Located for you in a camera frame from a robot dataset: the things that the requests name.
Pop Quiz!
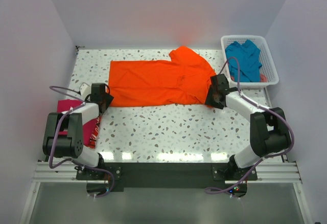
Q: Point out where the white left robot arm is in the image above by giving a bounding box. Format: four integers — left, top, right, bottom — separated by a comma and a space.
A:
42, 83, 114, 179

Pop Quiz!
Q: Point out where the blue t shirt in basket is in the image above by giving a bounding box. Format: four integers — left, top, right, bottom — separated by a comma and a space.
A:
225, 40, 262, 82

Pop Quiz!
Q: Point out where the white plastic laundry basket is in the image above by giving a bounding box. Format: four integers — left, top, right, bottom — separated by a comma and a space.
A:
221, 35, 279, 89

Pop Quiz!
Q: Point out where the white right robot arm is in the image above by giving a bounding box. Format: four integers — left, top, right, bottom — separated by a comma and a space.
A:
205, 74, 294, 180

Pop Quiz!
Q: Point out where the pink garment in basket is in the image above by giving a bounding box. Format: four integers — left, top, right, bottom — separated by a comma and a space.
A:
231, 74, 268, 82

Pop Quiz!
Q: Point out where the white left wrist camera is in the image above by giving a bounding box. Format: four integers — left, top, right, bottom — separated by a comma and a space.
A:
79, 82, 91, 99

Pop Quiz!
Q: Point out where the aluminium front rail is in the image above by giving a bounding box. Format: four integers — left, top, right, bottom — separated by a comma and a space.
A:
33, 162, 301, 184

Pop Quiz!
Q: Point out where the orange t shirt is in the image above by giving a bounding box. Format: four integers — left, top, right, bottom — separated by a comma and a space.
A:
108, 47, 216, 107

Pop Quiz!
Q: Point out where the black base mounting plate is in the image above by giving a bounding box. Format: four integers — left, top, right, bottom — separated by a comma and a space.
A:
75, 163, 258, 196

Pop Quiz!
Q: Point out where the magenta folded t shirt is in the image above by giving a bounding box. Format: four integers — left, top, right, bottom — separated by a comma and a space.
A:
57, 99, 99, 147

